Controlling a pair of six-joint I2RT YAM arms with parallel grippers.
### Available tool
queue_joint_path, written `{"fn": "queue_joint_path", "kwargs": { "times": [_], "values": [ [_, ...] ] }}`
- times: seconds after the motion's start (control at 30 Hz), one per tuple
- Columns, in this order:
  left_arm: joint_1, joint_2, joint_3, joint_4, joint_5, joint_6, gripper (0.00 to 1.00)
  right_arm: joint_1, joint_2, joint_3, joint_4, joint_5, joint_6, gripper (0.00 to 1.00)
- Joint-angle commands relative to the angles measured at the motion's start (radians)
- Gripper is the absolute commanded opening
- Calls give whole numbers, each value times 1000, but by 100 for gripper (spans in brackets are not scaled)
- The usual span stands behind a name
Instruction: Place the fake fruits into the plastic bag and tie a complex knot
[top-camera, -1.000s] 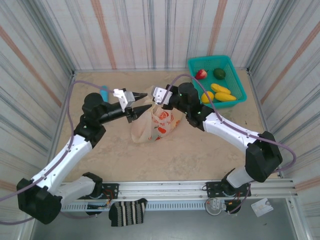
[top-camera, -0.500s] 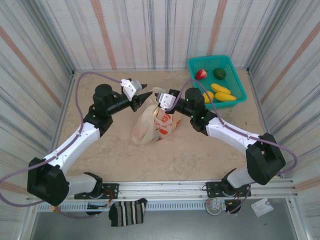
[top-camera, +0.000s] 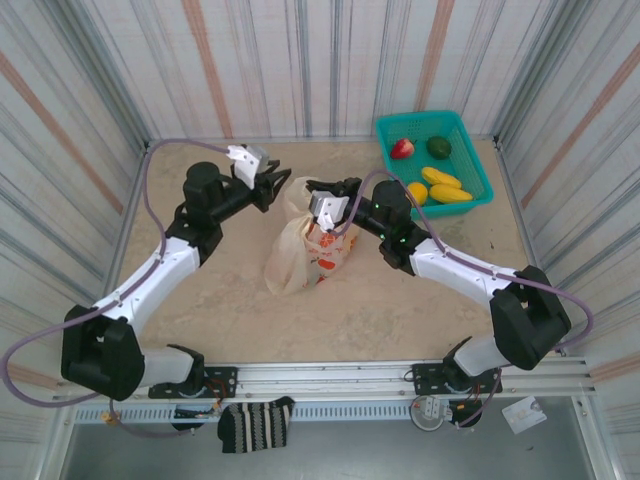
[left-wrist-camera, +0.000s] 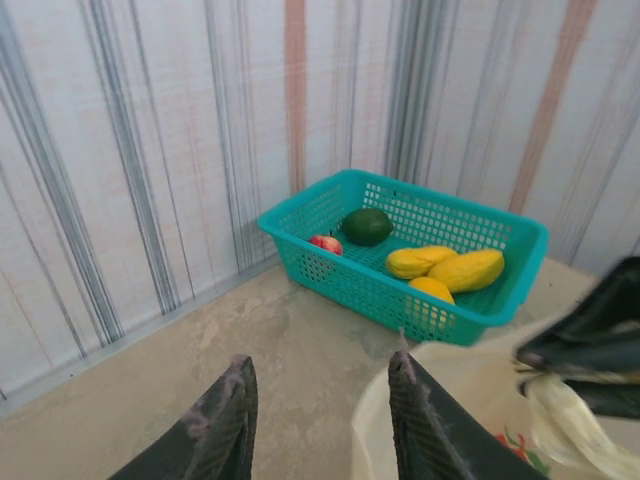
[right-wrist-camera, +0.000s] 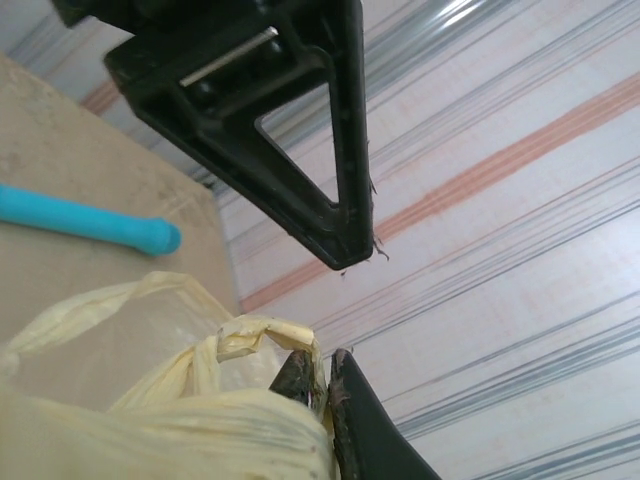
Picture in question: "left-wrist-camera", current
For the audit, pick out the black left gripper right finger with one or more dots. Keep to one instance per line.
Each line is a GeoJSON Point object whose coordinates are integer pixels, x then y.
{"type": "Point", "coordinates": [430, 440]}

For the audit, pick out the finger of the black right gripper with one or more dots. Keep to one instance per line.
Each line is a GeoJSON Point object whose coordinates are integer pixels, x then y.
{"type": "Point", "coordinates": [600, 340]}
{"type": "Point", "coordinates": [610, 400]}

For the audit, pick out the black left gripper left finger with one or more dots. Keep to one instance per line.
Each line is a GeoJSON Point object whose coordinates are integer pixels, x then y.
{"type": "Point", "coordinates": [225, 430]}

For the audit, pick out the translucent fruit-print plastic bag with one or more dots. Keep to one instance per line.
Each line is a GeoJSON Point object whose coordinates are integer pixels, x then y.
{"type": "Point", "coordinates": [475, 375]}

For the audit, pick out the teal plastic mesh basket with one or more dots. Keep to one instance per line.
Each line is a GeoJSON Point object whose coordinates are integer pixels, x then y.
{"type": "Point", "coordinates": [350, 290]}

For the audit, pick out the yellow fake mango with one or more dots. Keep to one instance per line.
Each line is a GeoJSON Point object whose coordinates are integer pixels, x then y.
{"type": "Point", "coordinates": [417, 261]}
{"type": "Point", "coordinates": [470, 270]}

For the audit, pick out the round yellow fake fruit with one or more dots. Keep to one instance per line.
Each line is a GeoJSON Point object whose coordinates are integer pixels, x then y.
{"type": "Point", "coordinates": [432, 290]}

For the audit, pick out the red fake apple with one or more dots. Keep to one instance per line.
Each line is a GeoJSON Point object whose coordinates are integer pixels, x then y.
{"type": "Point", "coordinates": [326, 245]}

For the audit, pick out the dark green fake avocado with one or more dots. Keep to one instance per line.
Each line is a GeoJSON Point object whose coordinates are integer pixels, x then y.
{"type": "Point", "coordinates": [367, 226]}

